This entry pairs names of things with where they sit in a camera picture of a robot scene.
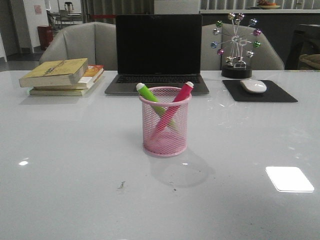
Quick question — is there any green highlighter pen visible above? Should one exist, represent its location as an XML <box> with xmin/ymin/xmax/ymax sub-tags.
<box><xmin>136</xmin><ymin>82</ymin><xmax>178</xmax><ymax>131</ymax></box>

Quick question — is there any ferris wheel desk toy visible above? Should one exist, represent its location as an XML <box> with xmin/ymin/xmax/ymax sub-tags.
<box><xmin>210</xmin><ymin>12</ymin><xmax>262</xmax><ymax>79</ymax></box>

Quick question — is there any black mouse pad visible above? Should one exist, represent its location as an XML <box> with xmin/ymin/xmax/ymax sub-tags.
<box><xmin>222</xmin><ymin>80</ymin><xmax>298</xmax><ymax>103</ymax></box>

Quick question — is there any pink highlighter pen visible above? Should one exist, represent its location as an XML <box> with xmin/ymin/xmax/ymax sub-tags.
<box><xmin>150</xmin><ymin>81</ymin><xmax>194</xmax><ymax>140</ymax></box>

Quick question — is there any orange middle book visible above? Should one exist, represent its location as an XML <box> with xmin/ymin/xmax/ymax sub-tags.
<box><xmin>34</xmin><ymin>64</ymin><xmax>104</xmax><ymax>90</ymax></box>

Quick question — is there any grey right armchair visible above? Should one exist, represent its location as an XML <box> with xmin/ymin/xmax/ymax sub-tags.
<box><xmin>200</xmin><ymin>23</ymin><xmax>284</xmax><ymax>71</ymax></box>

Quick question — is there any pink mesh pen holder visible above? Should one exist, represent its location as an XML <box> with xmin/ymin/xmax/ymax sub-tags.
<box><xmin>139</xmin><ymin>86</ymin><xmax>192</xmax><ymax>157</ymax></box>

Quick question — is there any bottom book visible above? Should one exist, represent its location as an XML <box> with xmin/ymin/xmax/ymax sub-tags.
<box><xmin>29</xmin><ymin>73</ymin><xmax>102</xmax><ymax>96</ymax></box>

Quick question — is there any red trash bin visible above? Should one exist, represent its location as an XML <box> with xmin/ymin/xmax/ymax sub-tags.
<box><xmin>37</xmin><ymin>25</ymin><xmax>53</xmax><ymax>50</ymax></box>

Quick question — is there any white computer mouse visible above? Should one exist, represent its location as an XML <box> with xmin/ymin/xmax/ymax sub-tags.
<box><xmin>239</xmin><ymin>79</ymin><xmax>267</xmax><ymax>94</ymax></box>

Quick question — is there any yellow top book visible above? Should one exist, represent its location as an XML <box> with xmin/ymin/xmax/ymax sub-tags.
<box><xmin>19</xmin><ymin>58</ymin><xmax>88</xmax><ymax>88</ymax></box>

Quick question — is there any fruit bowl on shelf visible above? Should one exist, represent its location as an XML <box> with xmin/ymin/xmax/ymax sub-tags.
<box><xmin>257</xmin><ymin>0</ymin><xmax>281</xmax><ymax>10</ymax></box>

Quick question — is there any grey open laptop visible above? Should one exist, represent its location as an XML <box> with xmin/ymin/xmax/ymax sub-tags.
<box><xmin>104</xmin><ymin>14</ymin><xmax>209</xmax><ymax>96</ymax></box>

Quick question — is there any dark chair far right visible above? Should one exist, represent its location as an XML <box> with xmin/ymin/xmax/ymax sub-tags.
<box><xmin>285</xmin><ymin>24</ymin><xmax>320</xmax><ymax>70</ymax></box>

